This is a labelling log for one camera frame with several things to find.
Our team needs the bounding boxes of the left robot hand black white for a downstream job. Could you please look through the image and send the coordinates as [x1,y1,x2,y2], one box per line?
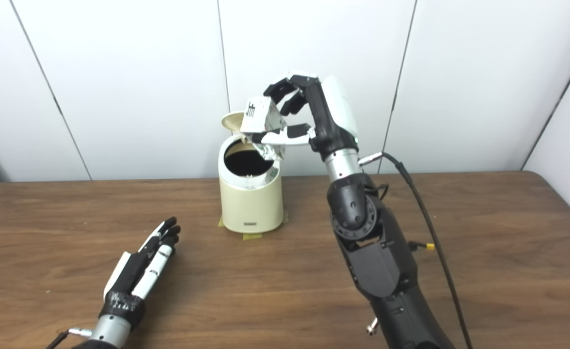
[98,217,181,330]

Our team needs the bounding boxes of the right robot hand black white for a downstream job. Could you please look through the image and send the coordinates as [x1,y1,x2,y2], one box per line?
[251,72,359,160]

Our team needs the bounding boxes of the white green milk carton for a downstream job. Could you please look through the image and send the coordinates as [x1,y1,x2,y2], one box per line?
[240,95,288,162]

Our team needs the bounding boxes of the cream round bin lid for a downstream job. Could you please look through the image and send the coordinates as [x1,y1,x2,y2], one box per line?
[221,111,247,133]

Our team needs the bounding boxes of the cream-colored round bin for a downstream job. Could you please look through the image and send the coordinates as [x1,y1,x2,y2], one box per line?
[218,133,284,234]

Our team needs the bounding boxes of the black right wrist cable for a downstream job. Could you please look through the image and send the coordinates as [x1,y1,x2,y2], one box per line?
[359,151,474,349]

